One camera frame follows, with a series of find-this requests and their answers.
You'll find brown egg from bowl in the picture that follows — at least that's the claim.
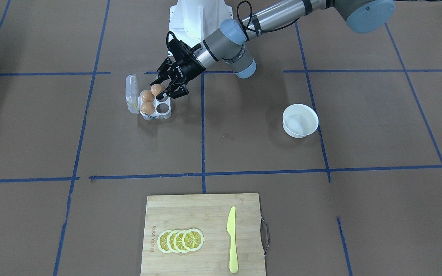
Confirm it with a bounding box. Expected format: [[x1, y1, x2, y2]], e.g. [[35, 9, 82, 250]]
[[151, 84, 165, 97]]

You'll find clear plastic egg box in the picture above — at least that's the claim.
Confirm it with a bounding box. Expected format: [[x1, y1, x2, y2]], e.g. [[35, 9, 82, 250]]
[[125, 74, 172, 121]]

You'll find white bowl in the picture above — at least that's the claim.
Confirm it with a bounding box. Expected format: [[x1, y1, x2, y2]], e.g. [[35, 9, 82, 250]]
[[282, 104, 319, 138]]

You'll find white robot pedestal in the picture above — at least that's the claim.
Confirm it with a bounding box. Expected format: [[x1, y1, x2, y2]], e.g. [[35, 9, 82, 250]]
[[169, 0, 233, 46]]

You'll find yellow plastic knife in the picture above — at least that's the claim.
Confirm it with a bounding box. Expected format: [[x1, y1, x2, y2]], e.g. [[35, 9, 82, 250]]
[[226, 206, 239, 274]]

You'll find wooden cutting board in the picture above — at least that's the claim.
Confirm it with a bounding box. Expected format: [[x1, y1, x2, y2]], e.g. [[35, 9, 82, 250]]
[[140, 193, 267, 276]]

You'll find brown egg in box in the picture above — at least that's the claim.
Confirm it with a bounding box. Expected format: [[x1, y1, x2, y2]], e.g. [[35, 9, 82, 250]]
[[140, 101, 156, 115], [140, 89, 155, 103]]

